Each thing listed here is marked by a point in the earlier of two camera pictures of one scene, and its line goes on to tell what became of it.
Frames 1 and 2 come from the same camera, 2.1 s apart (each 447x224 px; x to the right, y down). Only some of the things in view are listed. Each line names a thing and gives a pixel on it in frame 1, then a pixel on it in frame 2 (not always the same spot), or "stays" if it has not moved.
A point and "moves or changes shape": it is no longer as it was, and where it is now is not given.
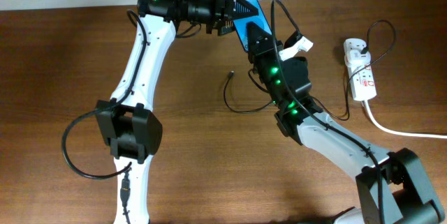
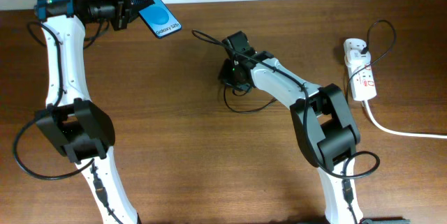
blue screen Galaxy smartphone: [241, 23] moves or changes shape
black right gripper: [259, 52] to [224, 76]
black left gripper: [220, 15] to [125, 1]
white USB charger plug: [355, 58] stays
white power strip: [362, 79] stays
